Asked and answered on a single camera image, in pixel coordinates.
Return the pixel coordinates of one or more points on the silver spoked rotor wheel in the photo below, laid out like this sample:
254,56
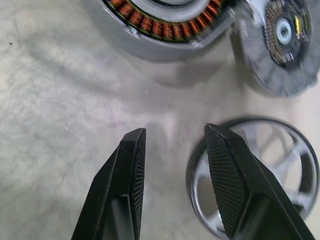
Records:
280,160

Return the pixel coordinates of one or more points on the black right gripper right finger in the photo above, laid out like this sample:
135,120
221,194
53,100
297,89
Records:
230,180

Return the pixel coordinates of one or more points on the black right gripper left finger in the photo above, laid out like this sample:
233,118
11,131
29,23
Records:
117,187

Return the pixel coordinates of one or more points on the grey motor stator housing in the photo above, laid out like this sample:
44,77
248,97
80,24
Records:
160,52

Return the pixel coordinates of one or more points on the grey round plate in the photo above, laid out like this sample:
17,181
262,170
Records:
257,70

